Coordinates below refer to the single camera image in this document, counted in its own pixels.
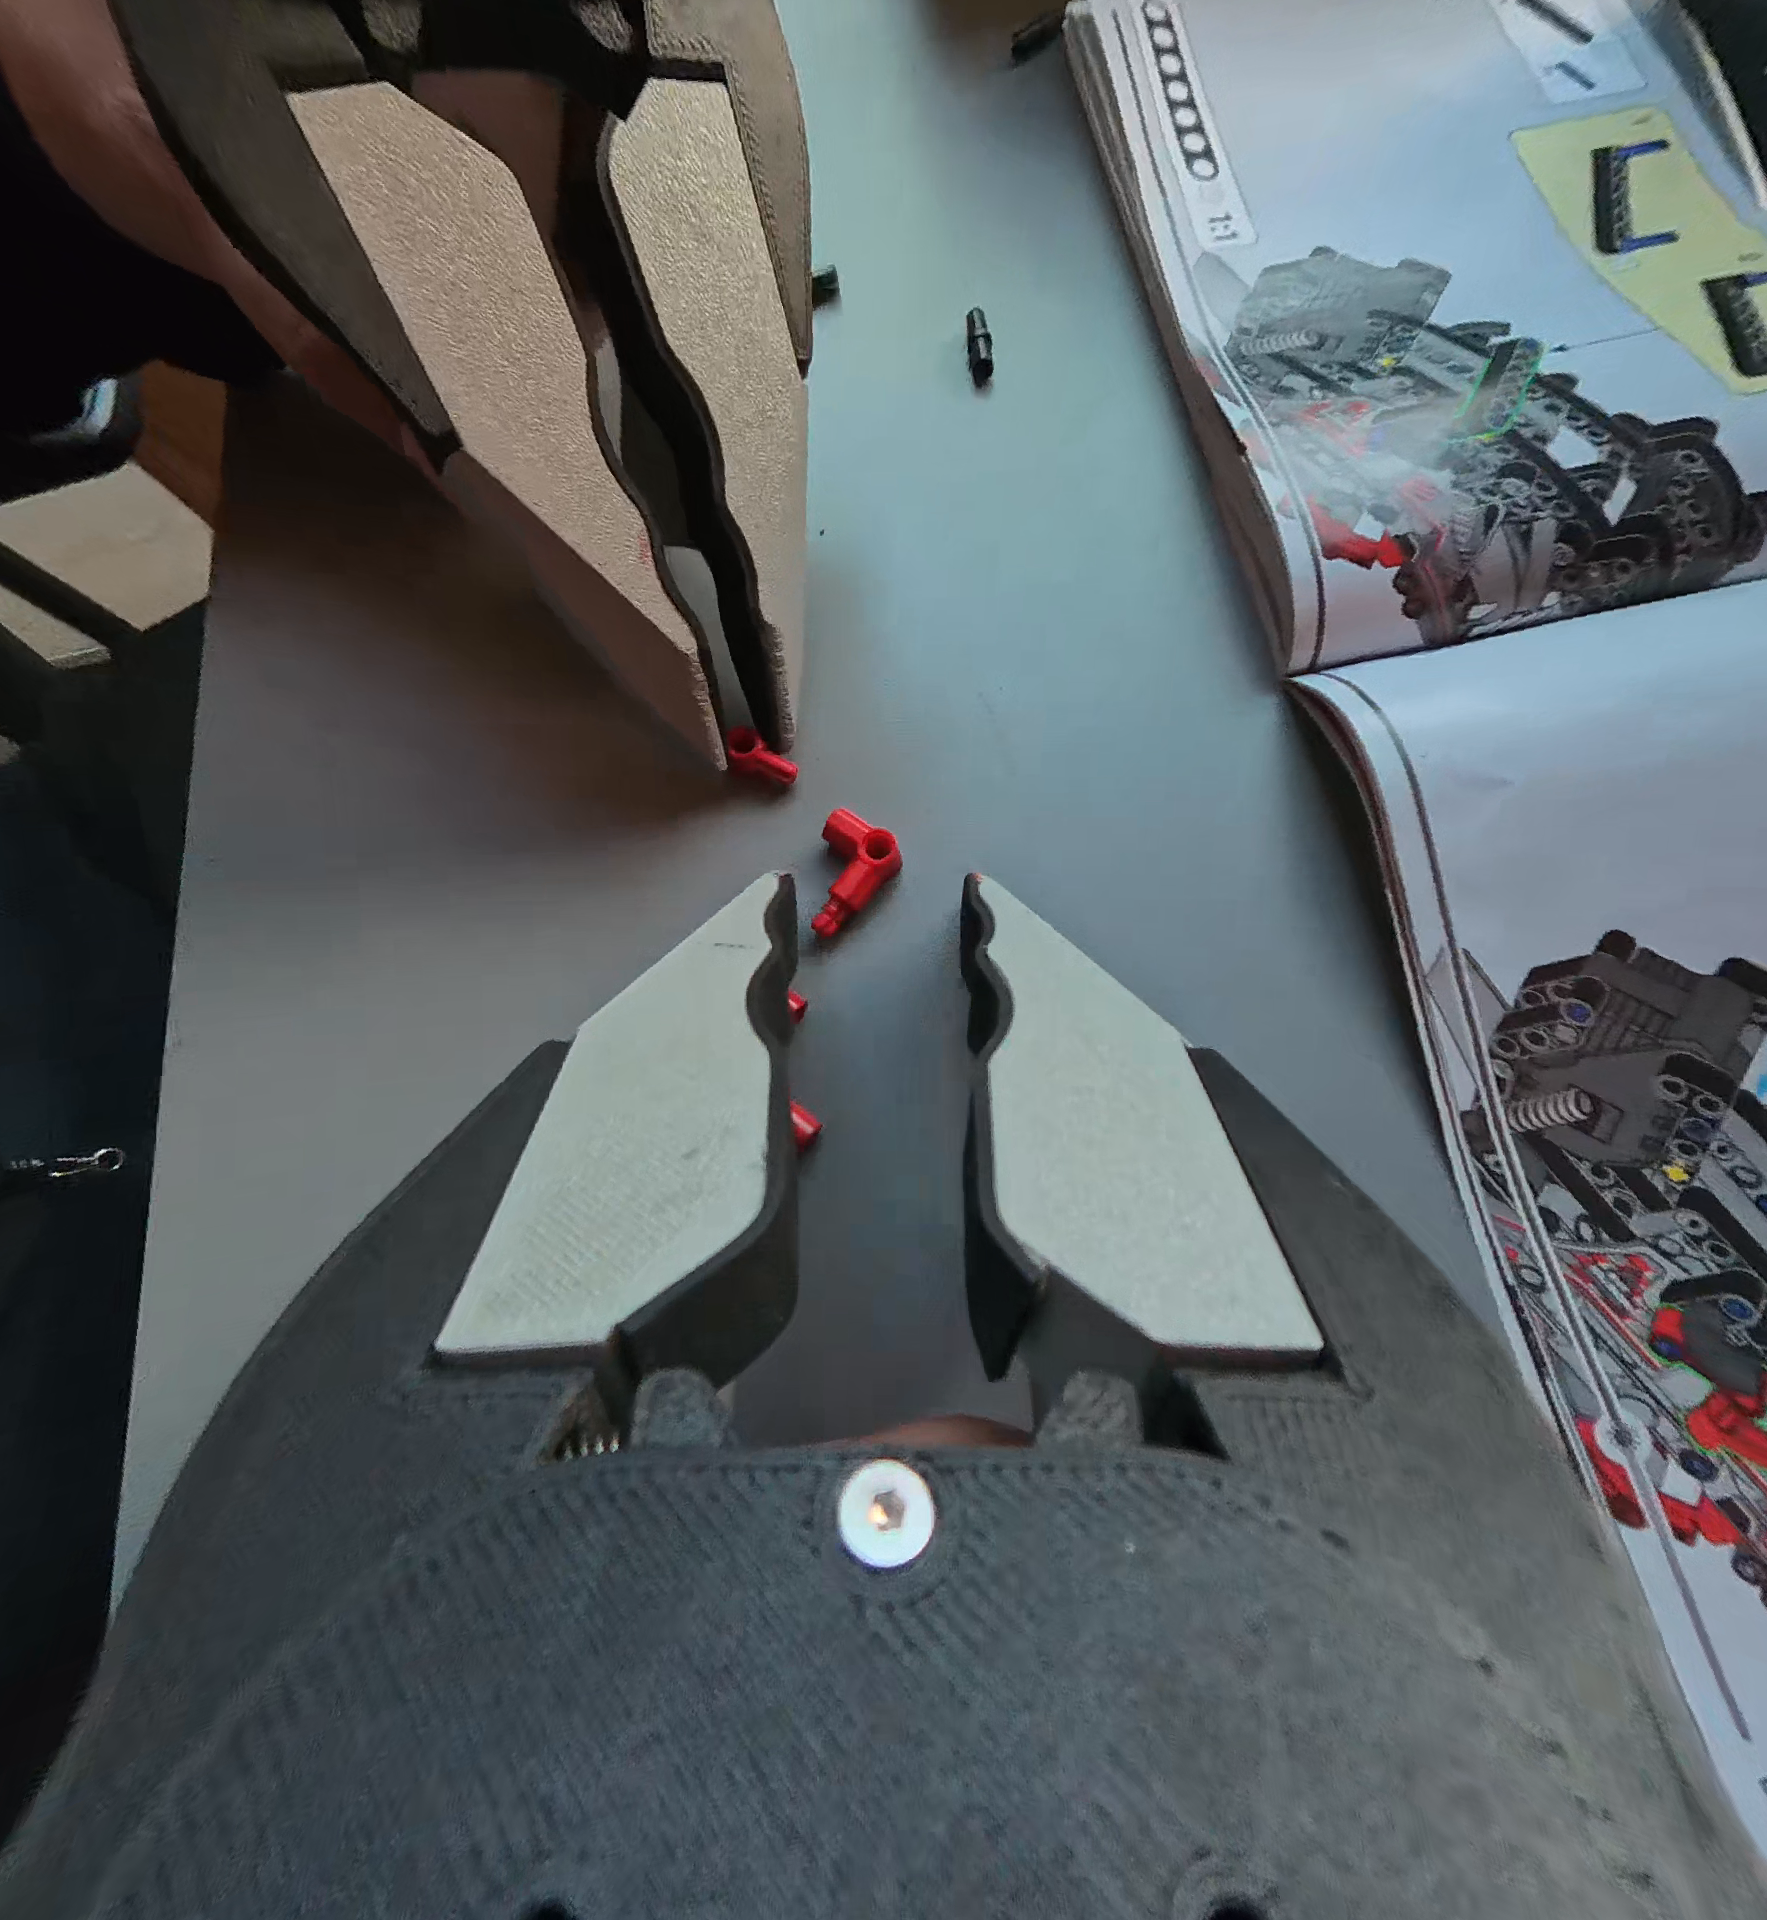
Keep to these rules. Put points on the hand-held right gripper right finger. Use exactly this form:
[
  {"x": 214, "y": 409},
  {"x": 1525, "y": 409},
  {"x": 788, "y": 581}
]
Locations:
[{"x": 1138, "y": 1184}]

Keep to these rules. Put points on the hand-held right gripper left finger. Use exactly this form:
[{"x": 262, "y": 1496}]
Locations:
[{"x": 628, "y": 1184}]

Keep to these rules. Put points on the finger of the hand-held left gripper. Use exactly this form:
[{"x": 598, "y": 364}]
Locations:
[
  {"x": 478, "y": 300},
  {"x": 718, "y": 271}
]

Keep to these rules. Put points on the red lego claw assembly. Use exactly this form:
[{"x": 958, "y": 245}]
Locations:
[{"x": 806, "y": 1124}]

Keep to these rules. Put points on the small red lego pin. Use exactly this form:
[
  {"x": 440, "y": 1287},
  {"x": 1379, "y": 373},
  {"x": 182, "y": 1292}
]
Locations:
[{"x": 828, "y": 918}]

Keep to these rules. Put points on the red lego short connector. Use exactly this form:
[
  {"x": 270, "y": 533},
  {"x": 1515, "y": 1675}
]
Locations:
[{"x": 868, "y": 859}]

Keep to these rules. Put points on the red lego pin connector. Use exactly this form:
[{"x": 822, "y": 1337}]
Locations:
[{"x": 746, "y": 746}]

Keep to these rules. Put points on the person's left forearm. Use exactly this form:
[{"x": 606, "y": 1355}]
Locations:
[{"x": 12, "y": 271}]

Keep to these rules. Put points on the long black lego pin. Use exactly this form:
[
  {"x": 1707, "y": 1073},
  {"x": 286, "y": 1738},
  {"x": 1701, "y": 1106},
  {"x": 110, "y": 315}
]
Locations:
[{"x": 1036, "y": 38}]

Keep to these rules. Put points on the lego instruction booklet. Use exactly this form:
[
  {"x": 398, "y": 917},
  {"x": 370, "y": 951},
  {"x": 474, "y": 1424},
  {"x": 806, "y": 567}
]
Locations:
[{"x": 1497, "y": 780}]

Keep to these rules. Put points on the person's left hand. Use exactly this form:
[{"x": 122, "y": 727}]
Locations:
[{"x": 118, "y": 135}]

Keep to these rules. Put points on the black office chair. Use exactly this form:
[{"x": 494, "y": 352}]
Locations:
[{"x": 12, "y": 434}]

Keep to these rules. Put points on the person's dark navy clothing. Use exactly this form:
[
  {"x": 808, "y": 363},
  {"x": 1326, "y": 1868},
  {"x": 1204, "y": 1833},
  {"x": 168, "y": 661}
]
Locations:
[{"x": 12, "y": 1424}]

